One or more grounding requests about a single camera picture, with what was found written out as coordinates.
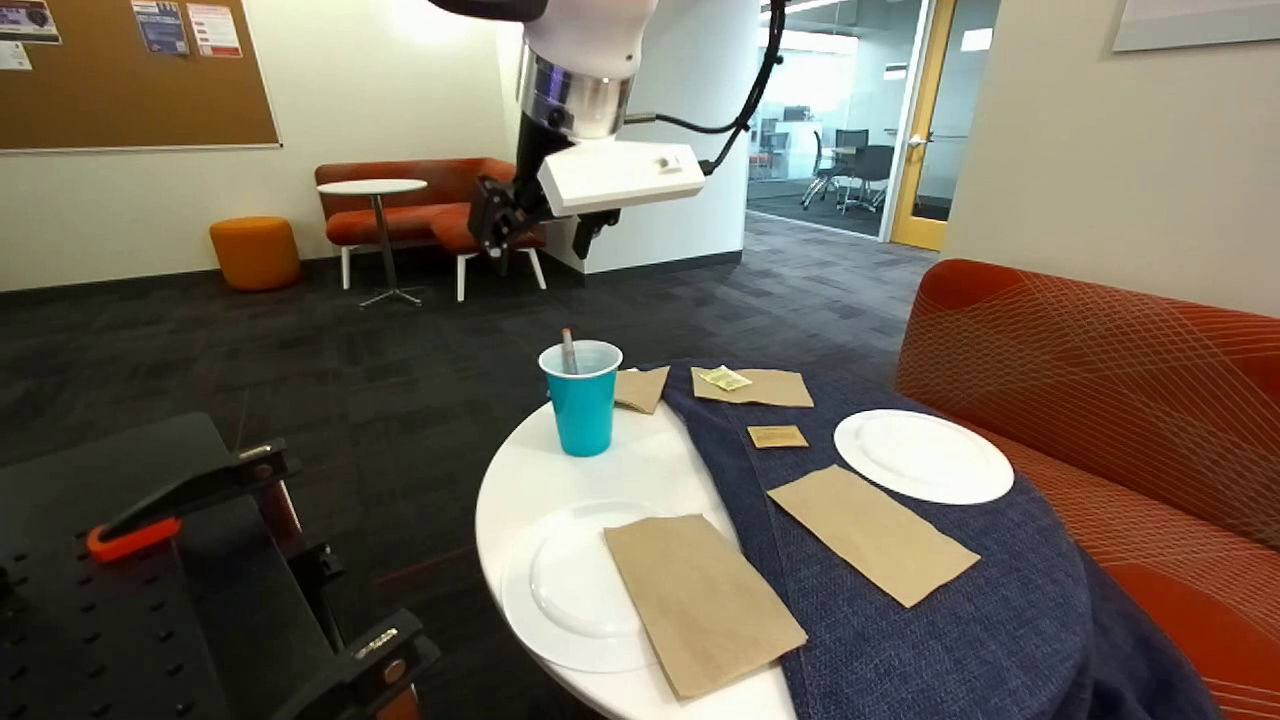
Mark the orange round ottoman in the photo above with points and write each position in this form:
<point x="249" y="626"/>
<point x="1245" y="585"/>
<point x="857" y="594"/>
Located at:
<point x="254" y="254"/>

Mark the orange lounge sofa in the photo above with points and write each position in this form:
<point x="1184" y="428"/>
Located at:
<point x="426" y="220"/>

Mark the light blue plastic cup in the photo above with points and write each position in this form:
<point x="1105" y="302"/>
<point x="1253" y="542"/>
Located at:
<point x="581" y="407"/>

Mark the folded brown paper napkin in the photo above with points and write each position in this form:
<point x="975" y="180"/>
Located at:
<point x="641" y="390"/>

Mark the white red poster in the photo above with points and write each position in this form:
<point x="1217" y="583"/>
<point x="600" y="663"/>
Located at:
<point x="212" y="30"/>

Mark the small square brown napkin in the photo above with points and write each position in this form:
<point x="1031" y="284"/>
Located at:
<point x="779" y="439"/>

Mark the yellow packet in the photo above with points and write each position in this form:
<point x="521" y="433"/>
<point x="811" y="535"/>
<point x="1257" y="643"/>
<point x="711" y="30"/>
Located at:
<point x="724" y="381"/>

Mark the grey wall sign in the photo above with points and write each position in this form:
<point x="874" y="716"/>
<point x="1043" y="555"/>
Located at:
<point x="1192" y="26"/>

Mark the cork bulletin board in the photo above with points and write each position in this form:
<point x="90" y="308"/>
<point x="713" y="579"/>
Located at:
<point x="122" y="95"/>

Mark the white plate under napkin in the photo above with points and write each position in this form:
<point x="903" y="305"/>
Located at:
<point x="575" y="585"/>

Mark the white round plate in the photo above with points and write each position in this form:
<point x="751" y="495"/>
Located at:
<point x="920" y="457"/>

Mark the orange red corner couch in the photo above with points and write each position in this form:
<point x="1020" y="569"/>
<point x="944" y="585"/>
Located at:
<point x="1132" y="403"/>

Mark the black bracket clamp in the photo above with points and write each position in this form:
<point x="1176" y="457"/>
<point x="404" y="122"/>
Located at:
<point x="373" y="654"/>

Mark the dark blue cloth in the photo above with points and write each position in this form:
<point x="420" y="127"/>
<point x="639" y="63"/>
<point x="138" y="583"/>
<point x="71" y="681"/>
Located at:
<point x="933" y="643"/>

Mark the blue poster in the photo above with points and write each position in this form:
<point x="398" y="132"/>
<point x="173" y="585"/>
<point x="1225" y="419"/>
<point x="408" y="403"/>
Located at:
<point x="162" y="26"/>

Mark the small white paper sheet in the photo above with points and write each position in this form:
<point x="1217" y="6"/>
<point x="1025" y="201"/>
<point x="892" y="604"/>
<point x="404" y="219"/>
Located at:
<point x="12" y="56"/>

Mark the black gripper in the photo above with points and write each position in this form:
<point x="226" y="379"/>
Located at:
<point x="529" y="172"/>

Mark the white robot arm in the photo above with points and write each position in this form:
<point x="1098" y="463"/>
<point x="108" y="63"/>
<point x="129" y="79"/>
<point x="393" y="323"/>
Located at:
<point x="593" y="43"/>

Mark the large brown paper napkin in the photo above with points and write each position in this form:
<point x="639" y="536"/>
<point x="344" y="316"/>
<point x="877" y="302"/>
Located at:
<point x="702" y="600"/>

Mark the black office chair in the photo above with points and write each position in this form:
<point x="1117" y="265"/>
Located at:
<point x="867" y="164"/>

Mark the yellow framed glass door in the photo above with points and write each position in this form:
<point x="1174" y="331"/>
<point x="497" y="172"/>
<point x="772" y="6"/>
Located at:
<point x="920" y="127"/>

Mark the small round white table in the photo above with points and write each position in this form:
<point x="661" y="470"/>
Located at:
<point x="373" y="188"/>

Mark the brown napkin under packet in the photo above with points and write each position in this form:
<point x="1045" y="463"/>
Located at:
<point x="779" y="390"/>

